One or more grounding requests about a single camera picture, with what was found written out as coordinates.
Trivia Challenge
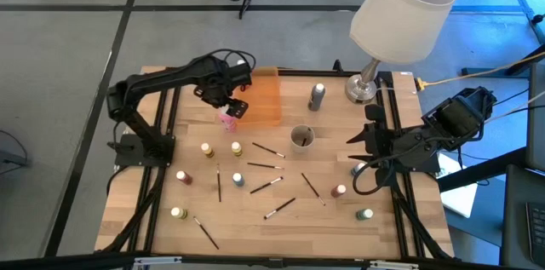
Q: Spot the black keyboard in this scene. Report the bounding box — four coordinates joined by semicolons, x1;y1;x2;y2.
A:
525;201;545;267

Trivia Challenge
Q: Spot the silver table lamp white shade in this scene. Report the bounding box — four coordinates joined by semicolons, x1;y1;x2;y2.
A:
343;0;461;106

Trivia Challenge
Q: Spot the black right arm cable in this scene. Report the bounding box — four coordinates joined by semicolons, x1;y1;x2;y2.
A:
352;132;455;197

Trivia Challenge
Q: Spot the white cable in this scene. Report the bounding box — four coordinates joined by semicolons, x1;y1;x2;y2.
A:
483;89;545;125

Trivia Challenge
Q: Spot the yellow power cable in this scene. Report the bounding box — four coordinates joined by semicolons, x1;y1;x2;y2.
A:
423;50;545;88

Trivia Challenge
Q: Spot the large pink paint bottle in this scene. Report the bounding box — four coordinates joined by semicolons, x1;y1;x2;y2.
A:
218;106;238;133

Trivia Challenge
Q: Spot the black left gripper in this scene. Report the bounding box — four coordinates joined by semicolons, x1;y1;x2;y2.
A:
203;72;239;112

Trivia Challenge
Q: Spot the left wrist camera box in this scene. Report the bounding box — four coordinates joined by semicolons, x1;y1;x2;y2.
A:
231;98;250;119

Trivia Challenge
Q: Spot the beige plastic cup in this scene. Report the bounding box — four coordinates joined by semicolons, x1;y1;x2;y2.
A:
290;124;317;154

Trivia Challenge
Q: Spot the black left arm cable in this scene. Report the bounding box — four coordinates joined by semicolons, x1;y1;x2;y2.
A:
210;48;256;75

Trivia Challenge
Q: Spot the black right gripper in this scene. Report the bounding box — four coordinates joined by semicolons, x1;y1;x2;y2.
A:
345;104;399;186

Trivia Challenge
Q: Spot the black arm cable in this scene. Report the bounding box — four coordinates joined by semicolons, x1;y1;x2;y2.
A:
210;48;256;75
352;132;455;197

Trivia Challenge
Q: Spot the small brown paint bottle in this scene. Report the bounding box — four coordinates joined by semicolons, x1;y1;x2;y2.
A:
175;169;193;186

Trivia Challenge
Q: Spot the silver metal bracket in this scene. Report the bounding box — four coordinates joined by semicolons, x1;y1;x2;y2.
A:
368;260;421;270
133;256;183;267

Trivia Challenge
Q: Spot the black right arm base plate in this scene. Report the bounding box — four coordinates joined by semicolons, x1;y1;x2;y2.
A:
380;137;442;174

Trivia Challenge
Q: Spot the white board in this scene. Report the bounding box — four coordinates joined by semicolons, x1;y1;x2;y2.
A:
438;152;479;219

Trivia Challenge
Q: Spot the large grey paint bottle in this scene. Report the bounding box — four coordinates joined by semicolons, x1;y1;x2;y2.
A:
307;83;327;112

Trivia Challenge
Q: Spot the black floor cable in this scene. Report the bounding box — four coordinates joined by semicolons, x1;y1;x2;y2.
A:
0;129;31;169

